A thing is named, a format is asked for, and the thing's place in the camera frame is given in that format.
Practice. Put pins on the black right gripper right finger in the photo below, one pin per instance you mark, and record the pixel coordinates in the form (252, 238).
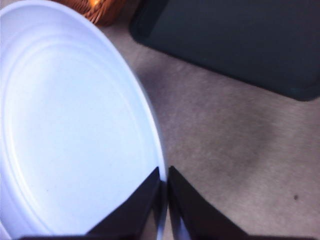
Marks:
(195, 212)

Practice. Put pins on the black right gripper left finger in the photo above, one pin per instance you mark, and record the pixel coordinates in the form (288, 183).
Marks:
(135, 212)

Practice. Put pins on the blue round plate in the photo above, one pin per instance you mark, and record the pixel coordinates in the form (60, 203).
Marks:
(70, 112)

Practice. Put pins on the brown wicker basket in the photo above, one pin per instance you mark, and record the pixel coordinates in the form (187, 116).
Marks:
(105, 12)

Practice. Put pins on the black rectangular tray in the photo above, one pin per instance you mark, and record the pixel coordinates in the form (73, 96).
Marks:
(237, 42)

